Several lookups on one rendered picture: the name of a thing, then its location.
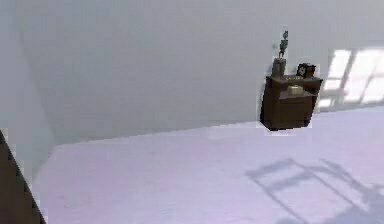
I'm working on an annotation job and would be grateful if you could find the pale yellow box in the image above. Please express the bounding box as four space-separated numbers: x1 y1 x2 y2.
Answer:
286 85 305 96

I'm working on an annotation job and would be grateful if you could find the dark brown furniture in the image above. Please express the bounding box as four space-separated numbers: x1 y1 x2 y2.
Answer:
0 129 47 224

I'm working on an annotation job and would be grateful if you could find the grey statuette on pedestal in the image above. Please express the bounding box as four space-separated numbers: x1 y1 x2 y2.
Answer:
271 30 290 79

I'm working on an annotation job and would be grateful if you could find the dark brown bedside table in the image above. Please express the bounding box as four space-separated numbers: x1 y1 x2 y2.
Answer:
259 75 324 132

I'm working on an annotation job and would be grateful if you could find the black alarm clock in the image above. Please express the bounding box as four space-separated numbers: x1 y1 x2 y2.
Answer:
296 62 317 79

